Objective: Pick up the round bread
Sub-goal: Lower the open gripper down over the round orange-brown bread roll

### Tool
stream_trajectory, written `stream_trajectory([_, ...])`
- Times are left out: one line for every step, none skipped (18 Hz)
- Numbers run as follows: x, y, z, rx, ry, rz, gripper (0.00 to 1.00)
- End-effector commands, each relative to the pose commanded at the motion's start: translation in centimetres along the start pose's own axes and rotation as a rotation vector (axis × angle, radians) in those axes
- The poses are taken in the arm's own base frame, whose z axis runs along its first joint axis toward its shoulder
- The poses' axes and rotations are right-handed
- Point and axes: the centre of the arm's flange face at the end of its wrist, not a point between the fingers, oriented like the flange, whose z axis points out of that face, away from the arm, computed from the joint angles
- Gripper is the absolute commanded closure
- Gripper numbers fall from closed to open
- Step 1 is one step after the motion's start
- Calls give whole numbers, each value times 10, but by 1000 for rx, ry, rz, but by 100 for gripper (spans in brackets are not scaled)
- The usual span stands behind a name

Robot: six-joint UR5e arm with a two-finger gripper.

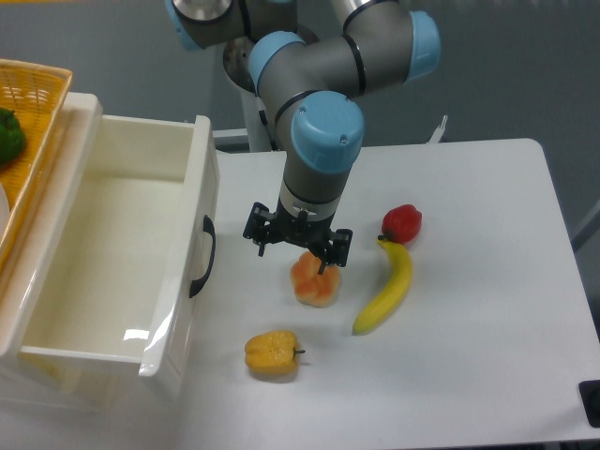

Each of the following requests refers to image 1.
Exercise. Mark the yellow bell pepper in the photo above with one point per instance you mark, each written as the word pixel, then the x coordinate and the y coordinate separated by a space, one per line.
pixel 273 353

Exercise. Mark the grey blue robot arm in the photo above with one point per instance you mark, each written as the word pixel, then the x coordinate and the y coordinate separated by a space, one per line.
pixel 309 92

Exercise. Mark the green bell pepper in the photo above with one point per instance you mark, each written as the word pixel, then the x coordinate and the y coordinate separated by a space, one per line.
pixel 13 140

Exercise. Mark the yellow woven basket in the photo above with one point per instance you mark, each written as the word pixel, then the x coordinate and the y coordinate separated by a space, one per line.
pixel 32 96

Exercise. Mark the black object at table edge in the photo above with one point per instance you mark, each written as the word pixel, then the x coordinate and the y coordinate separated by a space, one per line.
pixel 590 396

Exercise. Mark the white open drawer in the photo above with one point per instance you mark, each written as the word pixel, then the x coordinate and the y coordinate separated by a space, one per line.
pixel 116 295

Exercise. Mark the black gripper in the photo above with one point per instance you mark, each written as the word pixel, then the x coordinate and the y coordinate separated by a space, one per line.
pixel 300 229

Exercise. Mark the white clip at table edge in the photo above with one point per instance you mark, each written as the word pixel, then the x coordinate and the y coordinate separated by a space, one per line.
pixel 437 134

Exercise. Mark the white drawer cabinet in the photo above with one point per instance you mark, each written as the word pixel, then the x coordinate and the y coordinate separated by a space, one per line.
pixel 24 275

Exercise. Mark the black drawer handle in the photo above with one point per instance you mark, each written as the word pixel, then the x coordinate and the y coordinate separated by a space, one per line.
pixel 205 260

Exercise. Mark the yellow banana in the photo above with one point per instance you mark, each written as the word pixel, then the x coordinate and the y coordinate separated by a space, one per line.
pixel 390 297

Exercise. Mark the red bell pepper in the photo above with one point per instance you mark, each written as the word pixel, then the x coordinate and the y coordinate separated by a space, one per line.
pixel 402 224

